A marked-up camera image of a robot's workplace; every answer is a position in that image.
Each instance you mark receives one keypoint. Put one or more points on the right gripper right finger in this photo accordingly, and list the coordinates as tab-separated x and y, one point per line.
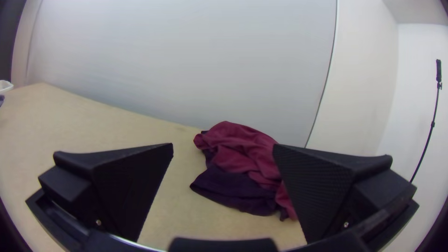
322	192

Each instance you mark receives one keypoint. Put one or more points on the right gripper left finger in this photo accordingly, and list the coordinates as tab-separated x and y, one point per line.
122	189

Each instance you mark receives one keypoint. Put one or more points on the maroon t-shirt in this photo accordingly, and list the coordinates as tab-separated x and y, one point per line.
241	147

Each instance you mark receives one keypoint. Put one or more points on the white laundry basket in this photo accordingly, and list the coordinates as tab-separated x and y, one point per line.
5	85

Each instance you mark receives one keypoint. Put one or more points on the black tripod stand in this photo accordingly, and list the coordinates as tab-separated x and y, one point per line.
438	71

